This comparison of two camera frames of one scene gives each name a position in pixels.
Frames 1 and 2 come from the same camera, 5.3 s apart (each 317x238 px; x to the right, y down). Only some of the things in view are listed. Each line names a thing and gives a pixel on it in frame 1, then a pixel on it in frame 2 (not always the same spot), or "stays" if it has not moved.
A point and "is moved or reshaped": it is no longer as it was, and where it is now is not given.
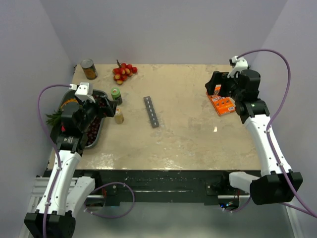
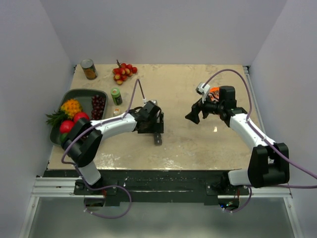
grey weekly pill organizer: [152, 112] is moved or reshaped
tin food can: [89, 69] stays
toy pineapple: [55, 118] stays
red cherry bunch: [120, 74] stays
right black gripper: [217, 79] → [193, 115]
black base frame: [163, 187] stays
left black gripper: [111, 106] → [156, 128]
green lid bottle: [115, 92] stays
